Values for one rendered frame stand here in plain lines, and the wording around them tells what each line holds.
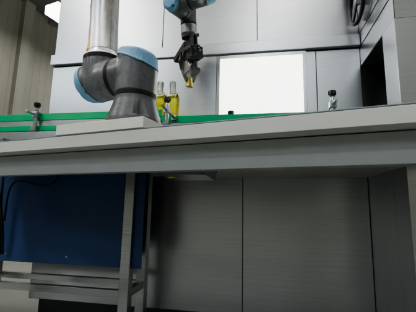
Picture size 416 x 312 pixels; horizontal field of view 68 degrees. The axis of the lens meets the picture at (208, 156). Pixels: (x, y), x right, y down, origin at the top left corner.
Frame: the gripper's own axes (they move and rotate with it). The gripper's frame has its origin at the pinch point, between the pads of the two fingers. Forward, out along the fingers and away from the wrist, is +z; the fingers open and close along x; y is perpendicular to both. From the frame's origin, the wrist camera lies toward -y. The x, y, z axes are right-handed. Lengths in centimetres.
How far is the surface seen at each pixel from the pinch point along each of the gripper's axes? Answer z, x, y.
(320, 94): 10, 49, 38
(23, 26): -363, 77, -842
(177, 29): -33.0, 8.7, -19.3
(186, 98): 6.2, 5.3, -9.5
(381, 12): -16, 44, 68
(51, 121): 17, -51, -34
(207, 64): -10.6, 14.5, -2.7
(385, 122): 34, -30, 93
